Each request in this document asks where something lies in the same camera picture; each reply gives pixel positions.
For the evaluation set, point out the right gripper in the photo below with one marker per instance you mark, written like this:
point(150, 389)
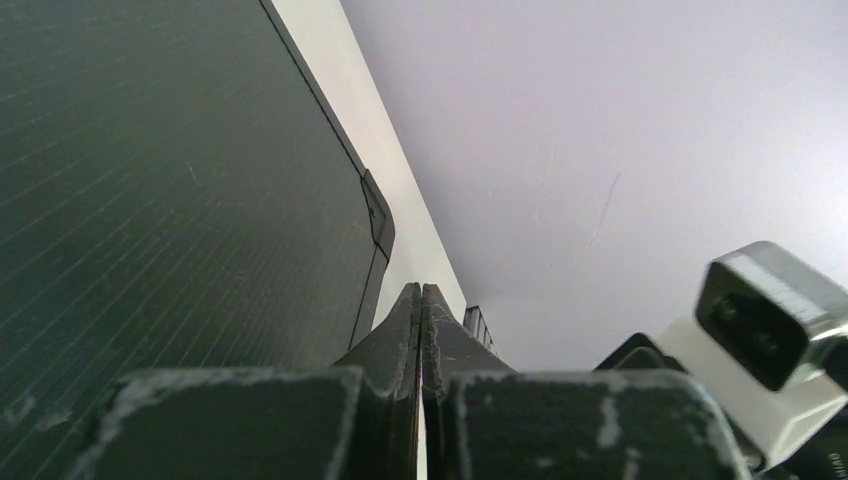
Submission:
point(636, 358)

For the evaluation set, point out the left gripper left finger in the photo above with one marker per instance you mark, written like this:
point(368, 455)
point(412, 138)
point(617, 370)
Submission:
point(356, 419)

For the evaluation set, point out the black poker case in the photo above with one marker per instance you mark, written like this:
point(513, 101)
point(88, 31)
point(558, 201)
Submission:
point(175, 192)

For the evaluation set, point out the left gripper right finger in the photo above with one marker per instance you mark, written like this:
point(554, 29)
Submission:
point(485, 420)

